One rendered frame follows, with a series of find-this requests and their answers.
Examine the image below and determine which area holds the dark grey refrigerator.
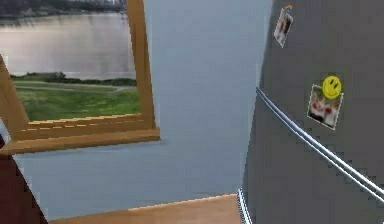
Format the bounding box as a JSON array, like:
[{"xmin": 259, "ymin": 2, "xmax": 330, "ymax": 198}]
[{"xmin": 237, "ymin": 0, "xmax": 384, "ymax": 224}]

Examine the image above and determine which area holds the wooden framed window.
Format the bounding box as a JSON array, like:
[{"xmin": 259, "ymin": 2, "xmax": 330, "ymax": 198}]
[{"xmin": 0, "ymin": 0, "xmax": 161, "ymax": 156}]

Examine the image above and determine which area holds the small pale photo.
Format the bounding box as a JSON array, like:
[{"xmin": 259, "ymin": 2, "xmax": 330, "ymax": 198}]
[{"xmin": 273, "ymin": 8, "xmax": 294, "ymax": 49}]

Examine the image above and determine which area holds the photo with red spots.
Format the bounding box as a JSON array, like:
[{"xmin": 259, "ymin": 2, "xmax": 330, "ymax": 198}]
[{"xmin": 306, "ymin": 84, "xmax": 345, "ymax": 131}]

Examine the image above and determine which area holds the yellow smiley face magnet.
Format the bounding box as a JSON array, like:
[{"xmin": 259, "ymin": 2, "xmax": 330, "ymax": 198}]
[{"xmin": 321, "ymin": 75, "xmax": 343, "ymax": 100}]

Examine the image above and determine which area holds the dark red cabinet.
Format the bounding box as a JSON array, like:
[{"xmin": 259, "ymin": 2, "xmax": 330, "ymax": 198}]
[{"xmin": 0, "ymin": 133, "xmax": 50, "ymax": 224}]

